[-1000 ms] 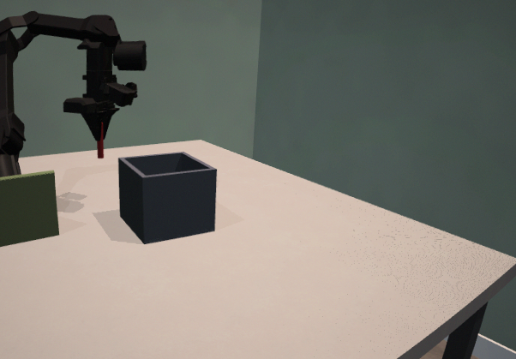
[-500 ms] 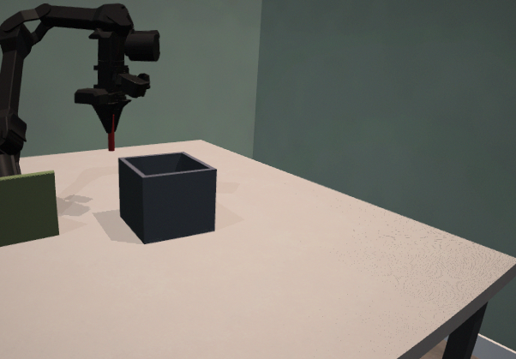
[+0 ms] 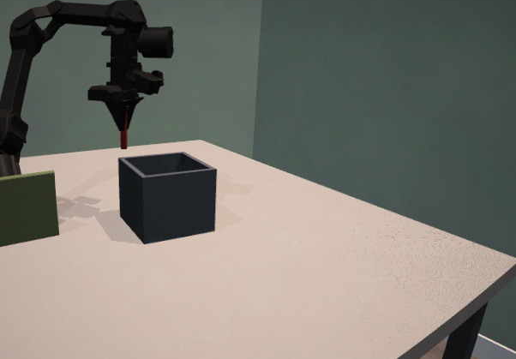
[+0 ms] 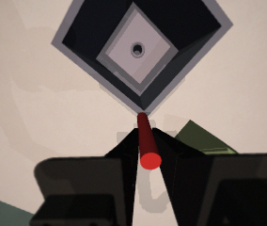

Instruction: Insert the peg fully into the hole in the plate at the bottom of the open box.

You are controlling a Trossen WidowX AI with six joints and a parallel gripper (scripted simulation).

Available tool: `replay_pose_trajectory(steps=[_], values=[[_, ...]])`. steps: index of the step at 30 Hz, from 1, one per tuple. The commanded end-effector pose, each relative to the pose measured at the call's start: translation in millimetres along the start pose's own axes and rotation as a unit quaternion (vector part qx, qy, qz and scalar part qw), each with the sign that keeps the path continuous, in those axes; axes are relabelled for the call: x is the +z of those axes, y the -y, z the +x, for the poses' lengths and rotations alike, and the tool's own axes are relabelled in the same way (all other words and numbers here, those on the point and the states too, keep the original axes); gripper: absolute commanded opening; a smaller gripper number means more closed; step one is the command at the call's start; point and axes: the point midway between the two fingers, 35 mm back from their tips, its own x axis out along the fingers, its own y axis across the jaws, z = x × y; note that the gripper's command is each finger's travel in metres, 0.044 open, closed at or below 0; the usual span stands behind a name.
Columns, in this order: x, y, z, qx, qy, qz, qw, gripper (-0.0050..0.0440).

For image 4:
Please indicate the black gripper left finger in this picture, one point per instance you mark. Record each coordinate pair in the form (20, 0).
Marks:
(108, 174)

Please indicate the red peg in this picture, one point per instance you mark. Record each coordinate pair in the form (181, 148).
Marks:
(150, 158)

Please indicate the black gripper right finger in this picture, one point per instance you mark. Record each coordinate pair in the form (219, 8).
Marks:
(191, 177)

